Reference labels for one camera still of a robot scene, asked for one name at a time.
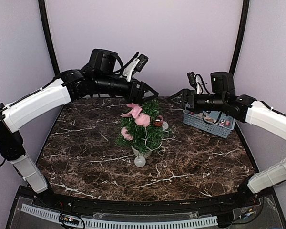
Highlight pink fabric bow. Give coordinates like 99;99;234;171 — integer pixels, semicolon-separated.
121;103;142;119

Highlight pink pompom ornament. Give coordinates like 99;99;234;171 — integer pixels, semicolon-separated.
121;127;133;141
135;113;150;127

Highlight pink shiny bauble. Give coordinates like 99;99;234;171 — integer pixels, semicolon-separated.
153;115;164;127

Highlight white ball fairy light string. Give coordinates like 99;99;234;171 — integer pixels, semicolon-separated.
119;119;172;167

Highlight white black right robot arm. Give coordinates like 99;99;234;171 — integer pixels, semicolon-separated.
169;72;286;207

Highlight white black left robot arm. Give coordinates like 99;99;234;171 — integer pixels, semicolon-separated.
0;49;158;208

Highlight small green christmas tree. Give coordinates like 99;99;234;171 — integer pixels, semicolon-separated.
116;99;170;152

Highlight white tree pot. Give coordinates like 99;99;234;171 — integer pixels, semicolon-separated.
131;146;152;158

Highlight beige wooden ornaments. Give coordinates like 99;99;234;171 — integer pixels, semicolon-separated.
203;114;217;124

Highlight blue plastic basket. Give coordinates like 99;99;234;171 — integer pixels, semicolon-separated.
183;110;235;139

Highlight pink silver bell ornaments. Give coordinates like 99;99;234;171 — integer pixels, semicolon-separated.
219;119;230;126

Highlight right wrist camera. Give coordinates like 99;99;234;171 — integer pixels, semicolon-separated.
187;72;210;94

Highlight right black frame post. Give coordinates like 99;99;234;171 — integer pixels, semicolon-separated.
229;0;250;76

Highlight black frame post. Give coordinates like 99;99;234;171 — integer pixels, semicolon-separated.
38;0;60;76
229;0;250;76

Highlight perforated cable duct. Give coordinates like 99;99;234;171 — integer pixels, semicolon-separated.
20;204;218;229

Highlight left black frame post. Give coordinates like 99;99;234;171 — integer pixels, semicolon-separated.
38;0;60;76

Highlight black front rail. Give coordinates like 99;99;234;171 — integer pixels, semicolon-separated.
25;192;262;215

